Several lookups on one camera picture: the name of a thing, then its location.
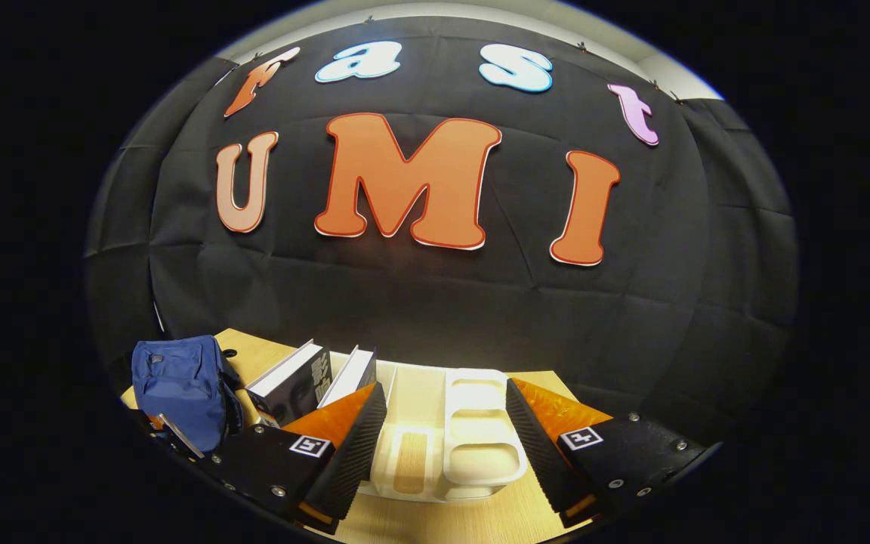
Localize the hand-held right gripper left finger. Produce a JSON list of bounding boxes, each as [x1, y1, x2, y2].
[[193, 382, 389, 536]]

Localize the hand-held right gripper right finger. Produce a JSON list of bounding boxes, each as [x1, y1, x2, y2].
[[506, 377, 723, 529]]

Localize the blue schoolbag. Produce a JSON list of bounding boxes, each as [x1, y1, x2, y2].
[[131, 335, 245, 453]]

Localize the white plastic bookshelf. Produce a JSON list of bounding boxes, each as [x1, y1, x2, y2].
[[329, 351, 529, 503]]

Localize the grey cover book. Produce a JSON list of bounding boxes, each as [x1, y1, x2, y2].
[[318, 345, 378, 410]]

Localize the black cover book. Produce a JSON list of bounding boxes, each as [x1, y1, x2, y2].
[[245, 339, 332, 428]]

